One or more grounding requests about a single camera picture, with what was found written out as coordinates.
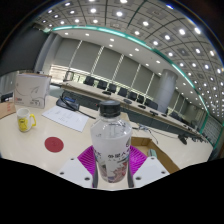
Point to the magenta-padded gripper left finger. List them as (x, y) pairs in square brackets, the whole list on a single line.
[(75, 171)]

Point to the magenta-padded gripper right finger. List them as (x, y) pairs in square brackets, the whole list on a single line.
[(151, 171)]

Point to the clear black-capped water bottle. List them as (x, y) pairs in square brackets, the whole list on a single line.
[(111, 143)]

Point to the flat round red coaster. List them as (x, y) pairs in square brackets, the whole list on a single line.
[(54, 144)]

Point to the white printed paper sheet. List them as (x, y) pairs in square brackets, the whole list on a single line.
[(65, 118)]

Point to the black desk phone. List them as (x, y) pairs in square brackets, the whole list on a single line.
[(68, 103)]

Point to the white and yellow mug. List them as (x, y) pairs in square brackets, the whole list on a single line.
[(24, 120)]

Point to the black desk microphones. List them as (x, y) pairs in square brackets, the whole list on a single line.
[(128, 101)]

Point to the long curved conference desk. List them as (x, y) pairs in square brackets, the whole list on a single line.
[(86, 90)]

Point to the large white cardboard box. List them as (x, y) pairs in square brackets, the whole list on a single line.
[(31, 91)]

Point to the row of black office chairs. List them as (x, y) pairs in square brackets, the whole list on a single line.
[(111, 87)]

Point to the recessed ceiling lights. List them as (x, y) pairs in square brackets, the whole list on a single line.
[(119, 14)]

